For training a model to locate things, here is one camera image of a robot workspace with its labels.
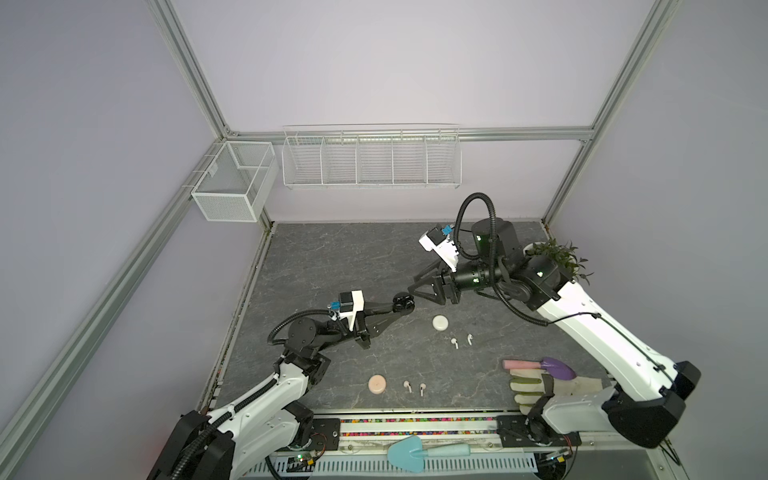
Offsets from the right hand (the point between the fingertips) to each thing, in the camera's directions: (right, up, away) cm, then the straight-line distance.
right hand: (413, 286), depth 63 cm
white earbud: (+14, -20, +26) cm, 36 cm away
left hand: (-3, -6, +2) cm, 7 cm away
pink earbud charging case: (-9, -29, +18) cm, 35 cm away
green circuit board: (-26, -44, +9) cm, 52 cm away
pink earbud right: (+4, -30, +18) cm, 35 cm away
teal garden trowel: (-1, -41, +8) cm, 42 cm away
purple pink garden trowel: (+42, -26, +24) cm, 55 cm away
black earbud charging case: (-2, -4, 0) cm, 4 cm away
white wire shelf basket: (-11, +39, +34) cm, 53 cm away
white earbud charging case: (+10, -15, +29) cm, 34 cm away
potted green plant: (+46, +6, +25) cm, 53 cm away
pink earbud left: (-1, -29, +18) cm, 34 cm away
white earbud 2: (+19, -19, +27) cm, 37 cm away
